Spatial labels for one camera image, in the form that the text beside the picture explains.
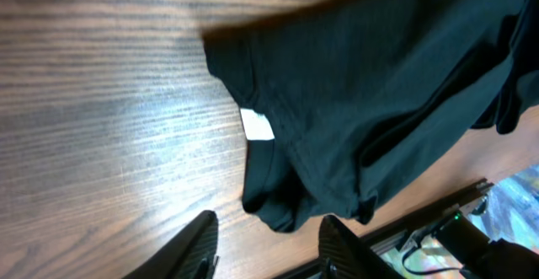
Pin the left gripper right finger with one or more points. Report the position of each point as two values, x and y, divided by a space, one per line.
343 256

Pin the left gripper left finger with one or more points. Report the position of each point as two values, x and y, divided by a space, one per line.
190 254

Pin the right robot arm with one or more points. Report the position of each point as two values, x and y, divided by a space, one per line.
482 257

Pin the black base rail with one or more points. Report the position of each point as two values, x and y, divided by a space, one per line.
407 233

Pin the black t-shirt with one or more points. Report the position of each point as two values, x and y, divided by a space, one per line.
362 96

